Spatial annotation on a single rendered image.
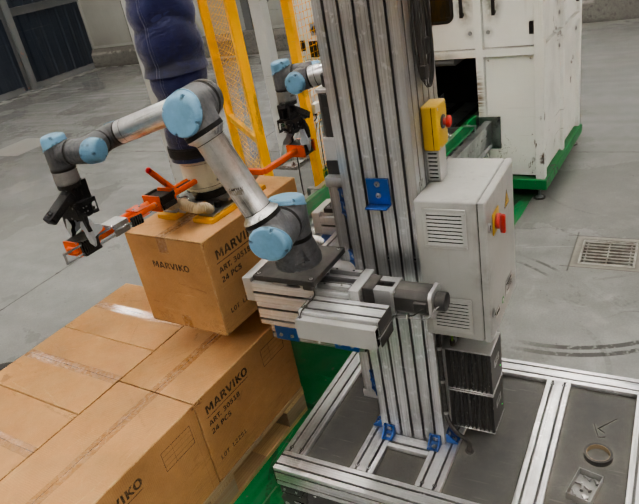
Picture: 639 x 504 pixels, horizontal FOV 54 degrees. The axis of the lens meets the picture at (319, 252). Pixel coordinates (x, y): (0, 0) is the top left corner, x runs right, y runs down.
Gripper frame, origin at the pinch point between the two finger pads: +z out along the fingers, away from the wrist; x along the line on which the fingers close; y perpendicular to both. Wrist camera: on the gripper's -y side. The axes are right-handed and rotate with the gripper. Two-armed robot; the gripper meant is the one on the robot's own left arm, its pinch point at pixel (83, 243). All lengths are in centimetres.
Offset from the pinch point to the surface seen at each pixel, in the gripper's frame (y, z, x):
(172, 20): 54, -58, -9
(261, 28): 352, -11, 184
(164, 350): 28, 66, 15
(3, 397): -19, 68, 60
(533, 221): 278, 115, -69
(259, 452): 35, 118, -17
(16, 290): 98, 123, 259
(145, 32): 49, -56, 0
